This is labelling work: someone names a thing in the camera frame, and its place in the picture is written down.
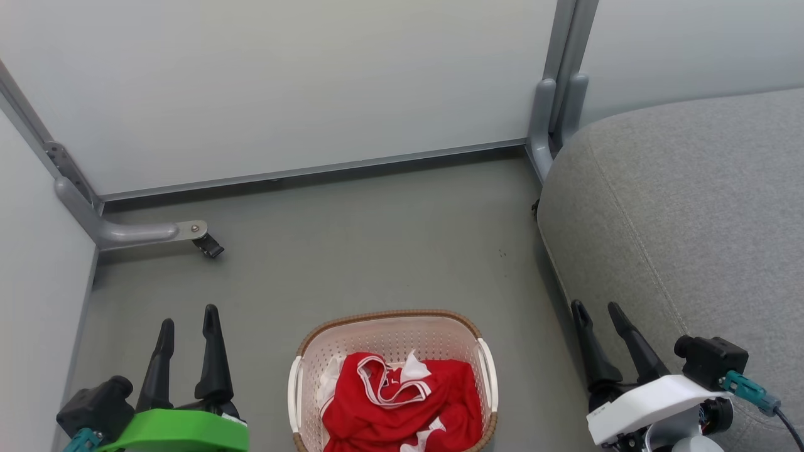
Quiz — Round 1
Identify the grey fabric sofa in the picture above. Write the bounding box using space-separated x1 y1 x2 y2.
536 88 804 452

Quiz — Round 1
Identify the cream perforated laundry basket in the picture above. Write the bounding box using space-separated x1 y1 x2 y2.
288 309 499 452

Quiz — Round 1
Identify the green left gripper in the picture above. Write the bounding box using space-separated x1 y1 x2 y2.
97 304 250 452

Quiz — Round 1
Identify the grey upright partition post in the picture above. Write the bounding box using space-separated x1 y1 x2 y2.
526 0 599 184

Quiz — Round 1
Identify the white cloth in basket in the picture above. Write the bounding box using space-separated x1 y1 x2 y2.
318 355 345 412

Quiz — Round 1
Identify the red and white shirt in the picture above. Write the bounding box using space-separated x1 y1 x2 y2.
320 350 484 452

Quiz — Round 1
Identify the black caster wheel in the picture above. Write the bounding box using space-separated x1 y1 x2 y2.
192 234 225 259

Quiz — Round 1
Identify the grey horizontal partition foot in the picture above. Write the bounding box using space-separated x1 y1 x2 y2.
44 141 209 250

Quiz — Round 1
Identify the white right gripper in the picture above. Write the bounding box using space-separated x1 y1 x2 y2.
570 299 727 446

